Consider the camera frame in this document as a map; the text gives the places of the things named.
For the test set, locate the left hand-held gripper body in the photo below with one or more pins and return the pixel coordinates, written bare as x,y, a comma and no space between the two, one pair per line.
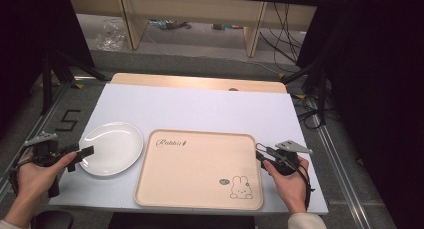
45,152

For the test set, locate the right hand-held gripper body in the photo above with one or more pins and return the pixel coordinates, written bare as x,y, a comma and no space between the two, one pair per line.
286,162

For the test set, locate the white round plate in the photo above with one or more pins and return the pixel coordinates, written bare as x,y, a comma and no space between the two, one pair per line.
111,149

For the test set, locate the person's right hand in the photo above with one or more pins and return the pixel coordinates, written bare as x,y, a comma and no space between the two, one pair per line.
291,187

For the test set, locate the person's left hand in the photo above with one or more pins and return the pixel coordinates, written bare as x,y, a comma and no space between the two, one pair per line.
35,182

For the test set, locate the black stool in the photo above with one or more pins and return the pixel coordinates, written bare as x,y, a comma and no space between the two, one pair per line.
53,220

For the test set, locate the beige tray with rabbit print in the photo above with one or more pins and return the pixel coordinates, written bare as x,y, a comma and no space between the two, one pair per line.
196,170

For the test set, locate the black metal stand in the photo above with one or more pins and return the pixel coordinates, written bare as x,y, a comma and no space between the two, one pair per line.
48,79
318,85

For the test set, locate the white table cover board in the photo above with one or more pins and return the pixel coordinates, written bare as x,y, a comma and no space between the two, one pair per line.
200,110

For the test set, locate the black curtain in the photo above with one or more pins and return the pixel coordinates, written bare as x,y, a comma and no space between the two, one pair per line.
33,39
376,89

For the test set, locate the clear plastic bag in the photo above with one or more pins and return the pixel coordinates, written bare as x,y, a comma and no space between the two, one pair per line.
110,34

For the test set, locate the bluish floor clutter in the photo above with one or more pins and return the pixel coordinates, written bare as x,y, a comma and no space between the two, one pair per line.
168,24

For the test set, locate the light wooden desk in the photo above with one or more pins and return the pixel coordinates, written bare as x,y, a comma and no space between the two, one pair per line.
193,7

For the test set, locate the aluminium floor rail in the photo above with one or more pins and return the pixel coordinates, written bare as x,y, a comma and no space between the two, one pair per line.
33,125
340,175

